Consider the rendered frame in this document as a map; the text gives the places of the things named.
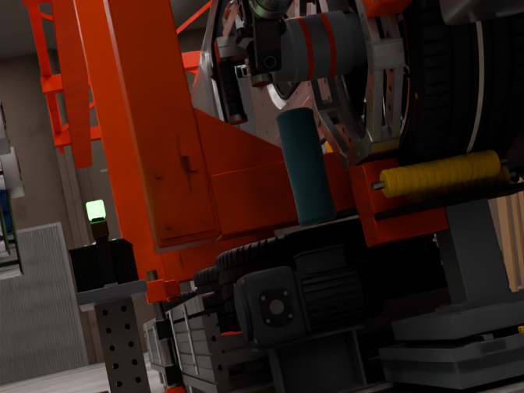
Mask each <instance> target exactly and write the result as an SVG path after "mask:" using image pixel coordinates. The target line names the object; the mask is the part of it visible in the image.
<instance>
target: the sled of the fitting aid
mask: <svg viewBox="0 0 524 393"><path fill-rule="evenodd" d="M378 350H379V353H380V358H381V363H382V367H383V371H384V377H385V380H386V381H396V382H402V383H409V384H421V385H429V386H435V387H442V388H454V389H466V390H474V389H477V388H483V387H486V386H490V385H493V384H499V383H502V382H506V381H511V380H512V378H513V377H516V376H519V375H523V374H524V324H520V325H515V326H512V327H507V328H503V329H499V330H496V331H490V332H486V333H482V334H479V335H473V336H469V337H466V338H460V339H448V340H410V341H407V342H405V343H402V344H397V345H392V346H388V347H384V348H381V349H378Z"/></svg>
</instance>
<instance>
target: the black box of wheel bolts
mask: <svg viewBox="0 0 524 393"><path fill-rule="evenodd" d="M108 241H109V246H110V250H111V254H112V261H113V265H114V269H115V276H116V281H117V282H118V285H120V284H124V283H128V282H132V281H139V276H138V272H137V268H136V261H135V257H134V253H133V244H132V243H130V242H129V241H127V240H125V239H124V238H122V239H110V240H108ZM69 253H70V256H71V260H72V265H73V272H74V276H75V280H76V287H77V292H78V293H80V292H86V291H90V290H95V289H101V288H104V280H103V276H102V272H101V265H100V261H99V256H98V252H97V244H96V243H92V245H89V246H88V245H84V246H83V247H79V248H75V249H71V250H69Z"/></svg>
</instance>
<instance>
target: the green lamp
mask: <svg viewBox="0 0 524 393"><path fill-rule="evenodd" d="M87 212H88V216H89V219H90V220H91V218H99V217H103V216H104V217H105V212H104V205H103V201H102V200H98V201H94V202H89V203H87Z"/></svg>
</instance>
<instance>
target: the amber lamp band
mask: <svg viewBox="0 0 524 393"><path fill-rule="evenodd" d="M90 227H91V231H92V236H93V239H94V240H95V239H98V238H102V237H106V236H107V237H109V231H108V224H107V221H106V220H104V221H96V222H92V223H91V224H90Z"/></svg>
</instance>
